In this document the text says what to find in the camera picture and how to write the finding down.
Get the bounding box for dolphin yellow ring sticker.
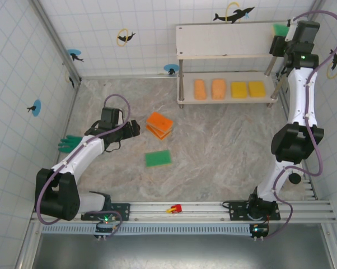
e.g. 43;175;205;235
64;69;76;90
326;49;337;80
116;27;137;47

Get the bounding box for blue circle fish sticker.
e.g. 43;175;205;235
26;99;42;117
163;63;180;76
66;49;85;63

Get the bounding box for peach porous sponge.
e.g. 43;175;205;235
194;79;208;101
211;78;226;100

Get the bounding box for small red yellow toy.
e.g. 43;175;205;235
165;203;183;215

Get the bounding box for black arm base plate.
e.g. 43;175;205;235
222;201;281;222
81;202;131;222

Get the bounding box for long aluminium mounting rail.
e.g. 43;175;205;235
30;200;337;224

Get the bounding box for white two-tier shelf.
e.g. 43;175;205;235
175;21;306;109

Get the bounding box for orange scouring sponge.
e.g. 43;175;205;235
145;124;172;141
146;111;174;132

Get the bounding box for green scouring sponge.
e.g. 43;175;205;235
144;150;172;168
272;23;290;36

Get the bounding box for controller board with LED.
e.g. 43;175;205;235
94;214;116;242
249;222;270;242

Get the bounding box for green rubber glove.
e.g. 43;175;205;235
58;134;84;154

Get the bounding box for grey slotted cable duct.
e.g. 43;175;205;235
41;223;255;235

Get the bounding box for yellow foam sponge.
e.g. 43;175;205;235
230;81;248;99
248;80;266;98

